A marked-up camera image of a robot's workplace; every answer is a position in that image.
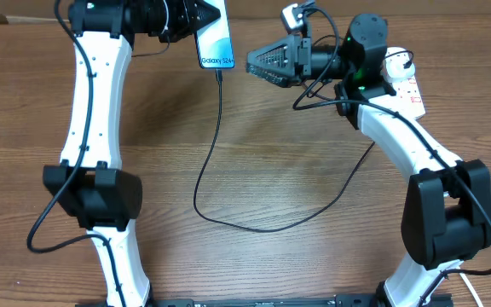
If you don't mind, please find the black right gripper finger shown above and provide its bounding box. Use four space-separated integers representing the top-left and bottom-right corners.
246 35 301 71
247 64 300 88

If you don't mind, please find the Samsung Galaxy smartphone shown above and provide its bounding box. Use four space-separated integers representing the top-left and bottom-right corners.
195 0 235 69

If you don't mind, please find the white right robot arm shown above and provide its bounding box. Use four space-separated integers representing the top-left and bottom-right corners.
246 5 491 306

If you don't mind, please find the white power strip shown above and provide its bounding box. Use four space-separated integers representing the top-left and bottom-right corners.
392 77 425 119

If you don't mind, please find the white USB wall charger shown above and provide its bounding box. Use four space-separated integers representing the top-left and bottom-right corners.
382 47 416 84

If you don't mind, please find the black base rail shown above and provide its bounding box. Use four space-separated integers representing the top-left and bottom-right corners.
74 293 454 307

